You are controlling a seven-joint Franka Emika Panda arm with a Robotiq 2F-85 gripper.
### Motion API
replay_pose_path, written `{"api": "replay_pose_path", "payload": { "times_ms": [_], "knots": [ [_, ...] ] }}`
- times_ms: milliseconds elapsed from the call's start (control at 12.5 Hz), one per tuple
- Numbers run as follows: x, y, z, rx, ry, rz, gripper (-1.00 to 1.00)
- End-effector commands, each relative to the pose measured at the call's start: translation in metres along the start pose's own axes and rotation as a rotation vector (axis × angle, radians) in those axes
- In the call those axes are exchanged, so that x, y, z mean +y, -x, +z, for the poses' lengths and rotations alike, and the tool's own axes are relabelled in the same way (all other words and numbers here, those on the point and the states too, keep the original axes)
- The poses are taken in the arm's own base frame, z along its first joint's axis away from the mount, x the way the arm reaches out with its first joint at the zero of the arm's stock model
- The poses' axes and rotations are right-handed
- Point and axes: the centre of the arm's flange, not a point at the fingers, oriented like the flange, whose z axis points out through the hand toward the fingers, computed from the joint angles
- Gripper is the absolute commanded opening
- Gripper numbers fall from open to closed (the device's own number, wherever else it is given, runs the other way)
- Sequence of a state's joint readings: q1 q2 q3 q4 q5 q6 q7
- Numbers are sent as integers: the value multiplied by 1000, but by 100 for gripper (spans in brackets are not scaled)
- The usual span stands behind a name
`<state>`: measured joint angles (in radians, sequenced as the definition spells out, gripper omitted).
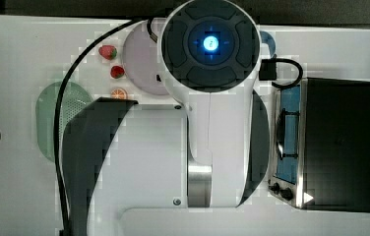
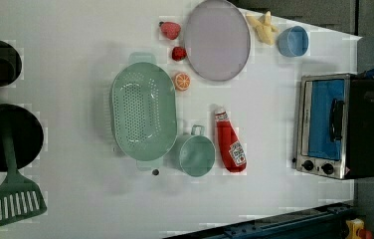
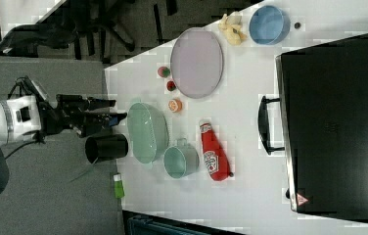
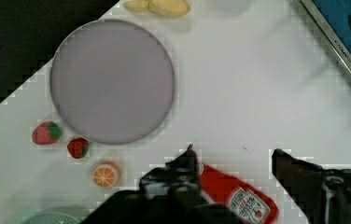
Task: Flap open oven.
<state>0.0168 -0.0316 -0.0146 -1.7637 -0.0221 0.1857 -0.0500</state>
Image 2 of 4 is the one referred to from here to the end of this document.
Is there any lavender round plate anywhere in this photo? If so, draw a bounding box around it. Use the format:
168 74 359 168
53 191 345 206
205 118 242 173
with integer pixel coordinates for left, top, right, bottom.
183 0 251 81

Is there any red ketchup bottle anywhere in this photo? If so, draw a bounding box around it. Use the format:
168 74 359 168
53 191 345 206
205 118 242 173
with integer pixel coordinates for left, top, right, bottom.
215 107 247 173

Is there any blue plastic cup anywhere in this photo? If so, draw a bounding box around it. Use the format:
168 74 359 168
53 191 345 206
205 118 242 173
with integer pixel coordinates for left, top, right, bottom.
278 26 309 57

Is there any black frying pan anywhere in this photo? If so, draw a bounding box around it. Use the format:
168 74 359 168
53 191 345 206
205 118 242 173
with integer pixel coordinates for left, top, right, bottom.
0 104 44 172

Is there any green slotted spatula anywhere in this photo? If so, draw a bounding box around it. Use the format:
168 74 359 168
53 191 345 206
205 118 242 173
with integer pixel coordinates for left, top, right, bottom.
0 119 47 226

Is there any large toy strawberry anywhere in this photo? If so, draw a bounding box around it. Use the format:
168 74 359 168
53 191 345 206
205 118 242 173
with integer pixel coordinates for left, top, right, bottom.
159 22 181 40

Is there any yellow red toy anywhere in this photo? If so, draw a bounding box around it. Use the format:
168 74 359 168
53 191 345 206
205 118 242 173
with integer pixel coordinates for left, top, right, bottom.
345 218 373 239

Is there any small toy strawberry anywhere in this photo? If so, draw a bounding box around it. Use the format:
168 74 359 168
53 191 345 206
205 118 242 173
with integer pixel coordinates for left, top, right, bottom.
171 47 187 62

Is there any dark blue metal rail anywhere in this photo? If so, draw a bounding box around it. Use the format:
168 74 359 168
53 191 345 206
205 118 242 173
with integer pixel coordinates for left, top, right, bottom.
165 203 355 239

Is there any green metal mug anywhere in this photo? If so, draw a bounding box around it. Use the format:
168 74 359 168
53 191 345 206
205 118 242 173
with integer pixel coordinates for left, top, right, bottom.
172 124 216 177

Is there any silver black toaster oven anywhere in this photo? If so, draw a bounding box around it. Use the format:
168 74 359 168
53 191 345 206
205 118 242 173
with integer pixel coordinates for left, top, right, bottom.
293 74 374 180

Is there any toy orange slice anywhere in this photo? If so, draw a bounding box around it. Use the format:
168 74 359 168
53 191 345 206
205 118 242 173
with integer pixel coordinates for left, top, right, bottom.
173 73 191 91

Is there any green oval colander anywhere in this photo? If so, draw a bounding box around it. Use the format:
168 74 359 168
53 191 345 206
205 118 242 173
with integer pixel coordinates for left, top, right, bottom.
109 52 177 171

